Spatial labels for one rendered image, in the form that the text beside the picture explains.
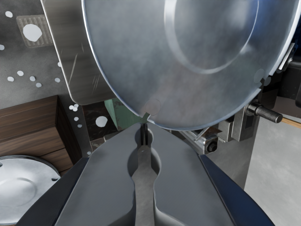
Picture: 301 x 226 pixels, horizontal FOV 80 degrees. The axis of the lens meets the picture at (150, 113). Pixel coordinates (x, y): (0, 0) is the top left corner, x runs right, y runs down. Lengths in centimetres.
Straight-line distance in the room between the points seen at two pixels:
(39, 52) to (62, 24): 80
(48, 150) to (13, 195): 19
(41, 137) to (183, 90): 57
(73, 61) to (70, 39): 2
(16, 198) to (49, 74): 53
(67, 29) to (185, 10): 12
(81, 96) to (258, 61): 25
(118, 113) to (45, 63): 67
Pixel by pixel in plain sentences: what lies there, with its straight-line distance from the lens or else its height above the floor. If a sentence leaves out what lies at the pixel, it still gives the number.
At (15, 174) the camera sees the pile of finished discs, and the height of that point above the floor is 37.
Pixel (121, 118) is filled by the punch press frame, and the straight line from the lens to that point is 37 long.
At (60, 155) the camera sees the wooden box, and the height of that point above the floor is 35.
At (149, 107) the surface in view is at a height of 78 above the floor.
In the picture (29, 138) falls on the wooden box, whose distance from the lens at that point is 72.
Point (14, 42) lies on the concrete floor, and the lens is 99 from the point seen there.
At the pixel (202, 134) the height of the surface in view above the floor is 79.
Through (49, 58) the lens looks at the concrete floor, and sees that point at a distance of 98.
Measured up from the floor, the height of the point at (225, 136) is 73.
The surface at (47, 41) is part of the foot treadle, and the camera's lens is 81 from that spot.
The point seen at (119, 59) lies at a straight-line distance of 19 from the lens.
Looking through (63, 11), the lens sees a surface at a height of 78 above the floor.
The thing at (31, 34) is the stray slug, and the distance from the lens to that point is 32.
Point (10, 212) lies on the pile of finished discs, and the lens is 90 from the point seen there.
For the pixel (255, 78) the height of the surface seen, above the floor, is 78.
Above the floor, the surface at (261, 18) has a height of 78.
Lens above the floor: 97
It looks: 56 degrees down
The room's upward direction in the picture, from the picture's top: 135 degrees clockwise
